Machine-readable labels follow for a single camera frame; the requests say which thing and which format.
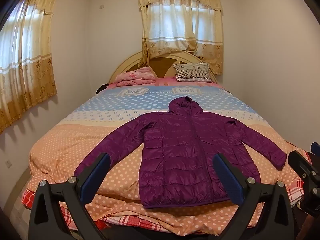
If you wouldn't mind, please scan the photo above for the purple hooded puffer jacket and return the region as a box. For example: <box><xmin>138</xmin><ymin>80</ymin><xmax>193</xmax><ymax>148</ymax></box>
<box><xmin>74</xmin><ymin>97</ymin><xmax>286</xmax><ymax>208</ymax></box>

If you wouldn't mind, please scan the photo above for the red plaid bed sheet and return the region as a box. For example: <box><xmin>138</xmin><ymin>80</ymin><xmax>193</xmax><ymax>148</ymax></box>
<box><xmin>22</xmin><ymin>172</ymin><xmax>304</xmax><ymax>236</ymax></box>

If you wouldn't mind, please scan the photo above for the polka dot duvet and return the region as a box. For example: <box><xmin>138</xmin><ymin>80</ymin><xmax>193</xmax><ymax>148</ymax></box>
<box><xmin>22</xmin><ymin>80</ymin><xmax>304</xmax><ymax>236</ymax></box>

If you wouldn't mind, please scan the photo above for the beige curtain side window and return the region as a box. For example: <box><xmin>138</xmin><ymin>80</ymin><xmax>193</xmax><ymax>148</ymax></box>
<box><xmin>1</xmin><ymin>0</ymin><xmax>57</xmax><ymax>131</ymax></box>

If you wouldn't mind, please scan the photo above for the folded pink blanket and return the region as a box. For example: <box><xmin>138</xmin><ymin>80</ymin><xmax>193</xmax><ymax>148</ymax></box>
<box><xmin>114</xmin><ymin>67</ymin><xmax>156</xmax><ymax>87</ymax></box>

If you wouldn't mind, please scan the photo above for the striped grey pillow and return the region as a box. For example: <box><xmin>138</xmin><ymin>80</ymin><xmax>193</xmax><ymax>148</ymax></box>
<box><xmin>172</xmin><ymin>63</ymin><xmax>214</xmax><ymax>82</ymax></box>

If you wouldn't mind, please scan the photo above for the beige curtain behind headboard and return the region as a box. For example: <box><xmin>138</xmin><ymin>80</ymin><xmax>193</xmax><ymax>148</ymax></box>
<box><xmin>138</xmin><ymin>0</ymin><xmax>223</xmax><ymax>75</ymax></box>

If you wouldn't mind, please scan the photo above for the white wall socket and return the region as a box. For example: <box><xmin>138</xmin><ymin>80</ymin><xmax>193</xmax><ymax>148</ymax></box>
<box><xmin>5</xmin><ymin>160</ymin><xmax>12</xmax><ymax>168</ymax></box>

